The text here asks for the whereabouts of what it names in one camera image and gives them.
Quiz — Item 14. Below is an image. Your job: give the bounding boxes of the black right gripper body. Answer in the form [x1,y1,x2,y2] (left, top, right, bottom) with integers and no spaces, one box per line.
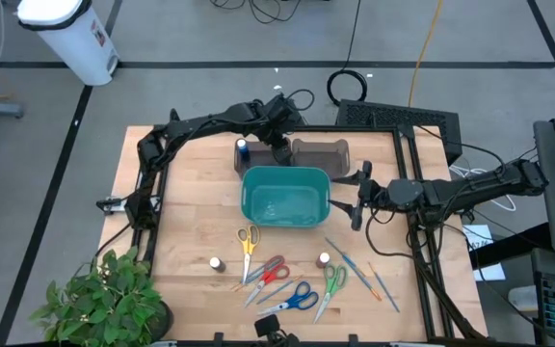
[351,160,390,232]

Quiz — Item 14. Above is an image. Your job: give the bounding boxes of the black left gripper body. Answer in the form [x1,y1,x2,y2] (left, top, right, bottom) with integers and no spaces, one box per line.
[263,122,296,166]

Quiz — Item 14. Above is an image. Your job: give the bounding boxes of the teal plastic bin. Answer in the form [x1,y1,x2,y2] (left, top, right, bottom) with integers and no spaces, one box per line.
[240,165,332,229]

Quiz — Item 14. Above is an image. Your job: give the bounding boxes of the green-handled scissors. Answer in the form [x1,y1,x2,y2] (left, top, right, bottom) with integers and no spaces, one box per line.
[312,262,350,325]

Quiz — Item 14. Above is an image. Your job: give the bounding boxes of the red-handled scissors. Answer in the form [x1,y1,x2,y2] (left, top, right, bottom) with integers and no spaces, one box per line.
[243,254,291,308]

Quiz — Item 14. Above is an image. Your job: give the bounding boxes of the blue-handled scissors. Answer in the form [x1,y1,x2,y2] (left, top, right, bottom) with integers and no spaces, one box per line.
[256,280,320,317]

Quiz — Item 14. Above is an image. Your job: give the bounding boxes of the yellow-handled scissors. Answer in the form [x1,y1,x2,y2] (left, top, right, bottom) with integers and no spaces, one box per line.
[236,224,262,285]

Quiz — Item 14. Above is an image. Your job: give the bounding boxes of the brown divided organizer tray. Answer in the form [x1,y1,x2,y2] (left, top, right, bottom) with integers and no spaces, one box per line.
[232,137,294,180]

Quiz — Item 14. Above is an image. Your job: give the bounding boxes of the brown open organizer tray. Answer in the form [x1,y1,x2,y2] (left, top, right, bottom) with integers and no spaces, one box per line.
[290,138,352,180]

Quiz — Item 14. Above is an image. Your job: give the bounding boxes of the white paper sheet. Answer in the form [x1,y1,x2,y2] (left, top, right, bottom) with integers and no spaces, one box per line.
[472,262,507,283]
[461,224,495,252]

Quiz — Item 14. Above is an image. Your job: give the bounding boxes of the black desk beam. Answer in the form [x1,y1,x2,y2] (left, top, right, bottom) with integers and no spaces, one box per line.
[467,221,553,271]

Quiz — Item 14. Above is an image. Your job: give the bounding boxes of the white computer mouse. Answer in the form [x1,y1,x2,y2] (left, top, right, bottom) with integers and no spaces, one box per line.
[507,284,540,313]

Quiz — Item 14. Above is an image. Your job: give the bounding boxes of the black plant pot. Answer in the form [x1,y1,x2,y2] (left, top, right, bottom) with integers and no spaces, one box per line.
[146,301,175,343]

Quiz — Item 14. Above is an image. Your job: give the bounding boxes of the white trash can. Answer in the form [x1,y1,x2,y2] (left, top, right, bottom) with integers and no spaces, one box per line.
[15,0,120,87]

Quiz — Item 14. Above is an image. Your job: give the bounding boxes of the green leafy plant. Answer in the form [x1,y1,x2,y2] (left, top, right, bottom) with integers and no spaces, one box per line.
[29,245,168,347]

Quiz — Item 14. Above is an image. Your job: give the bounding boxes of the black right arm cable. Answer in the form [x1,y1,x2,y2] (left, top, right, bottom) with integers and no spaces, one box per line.
[363,209,426,259]

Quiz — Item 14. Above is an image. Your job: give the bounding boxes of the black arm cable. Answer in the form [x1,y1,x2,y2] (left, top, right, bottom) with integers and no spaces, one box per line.
[92,222,134,264]
[363,209,426,259]

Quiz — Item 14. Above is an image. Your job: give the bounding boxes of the black metal table frame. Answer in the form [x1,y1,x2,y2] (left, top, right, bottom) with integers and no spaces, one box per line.
[132,108,489,341]

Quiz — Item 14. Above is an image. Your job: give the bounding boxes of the coiled black cable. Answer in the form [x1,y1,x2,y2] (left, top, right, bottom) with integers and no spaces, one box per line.
[326,68,369,108]

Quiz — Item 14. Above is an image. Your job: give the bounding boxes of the black floor cable bundle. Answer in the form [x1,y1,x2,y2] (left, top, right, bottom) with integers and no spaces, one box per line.
[208,0,331,24]

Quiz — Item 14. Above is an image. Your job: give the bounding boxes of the yellow cable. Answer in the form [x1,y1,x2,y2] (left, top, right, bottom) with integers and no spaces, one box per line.
[407,0,445,108]

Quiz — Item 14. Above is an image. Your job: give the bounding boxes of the black camera on mount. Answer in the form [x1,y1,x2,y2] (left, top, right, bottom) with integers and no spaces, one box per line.
[252,313,302,347]

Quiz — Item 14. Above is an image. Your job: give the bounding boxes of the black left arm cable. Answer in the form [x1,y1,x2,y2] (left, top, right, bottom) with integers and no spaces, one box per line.
[92,222,134,264]

